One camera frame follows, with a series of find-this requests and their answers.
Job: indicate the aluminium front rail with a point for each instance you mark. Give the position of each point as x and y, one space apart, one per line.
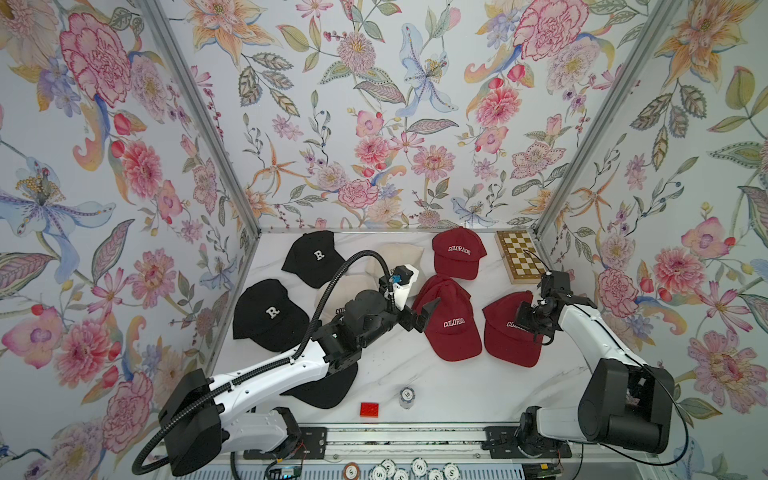
451 442

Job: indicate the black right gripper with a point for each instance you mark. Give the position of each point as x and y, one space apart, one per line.
521 320

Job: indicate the stack of poker chips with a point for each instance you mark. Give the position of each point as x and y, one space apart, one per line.
406 397

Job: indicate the black cap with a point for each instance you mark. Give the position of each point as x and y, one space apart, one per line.
313 258
266 315
328 392

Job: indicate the cream cap front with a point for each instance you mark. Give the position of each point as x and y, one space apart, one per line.
346 290

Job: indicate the black cap back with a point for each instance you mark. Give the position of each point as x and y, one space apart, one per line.
313 258

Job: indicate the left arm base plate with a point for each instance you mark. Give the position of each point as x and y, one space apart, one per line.
311 444

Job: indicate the red toy brick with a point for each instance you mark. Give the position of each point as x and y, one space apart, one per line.
369 410

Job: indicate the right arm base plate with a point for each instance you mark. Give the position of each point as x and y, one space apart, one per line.
511 442

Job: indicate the wooden chess board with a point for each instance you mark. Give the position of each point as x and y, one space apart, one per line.
520 257

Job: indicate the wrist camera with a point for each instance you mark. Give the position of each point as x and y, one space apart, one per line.
555 288
401 280

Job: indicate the cream cap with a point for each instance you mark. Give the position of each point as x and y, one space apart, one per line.
396 254
346 290

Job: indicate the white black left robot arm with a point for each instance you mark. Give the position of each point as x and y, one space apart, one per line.
205 417

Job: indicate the black cap middle left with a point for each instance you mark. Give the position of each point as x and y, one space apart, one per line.
266 315

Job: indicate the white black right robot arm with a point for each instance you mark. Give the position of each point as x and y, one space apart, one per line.
626 404

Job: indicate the black cap front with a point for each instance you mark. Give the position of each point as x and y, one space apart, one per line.
328 392

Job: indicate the red cap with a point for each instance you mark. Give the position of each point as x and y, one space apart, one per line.
502 338
455 339
457 253
452 297

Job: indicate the orange poker chip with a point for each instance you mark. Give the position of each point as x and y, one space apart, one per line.
351 471

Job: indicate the red cap back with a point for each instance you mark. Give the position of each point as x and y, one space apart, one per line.
457 253

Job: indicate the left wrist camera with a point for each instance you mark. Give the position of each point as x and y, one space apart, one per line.
401 280

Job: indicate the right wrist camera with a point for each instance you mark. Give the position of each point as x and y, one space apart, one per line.
555 288

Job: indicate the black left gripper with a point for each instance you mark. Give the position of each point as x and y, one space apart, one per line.
410 323

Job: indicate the cream cap back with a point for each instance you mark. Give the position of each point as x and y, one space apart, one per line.
396 254

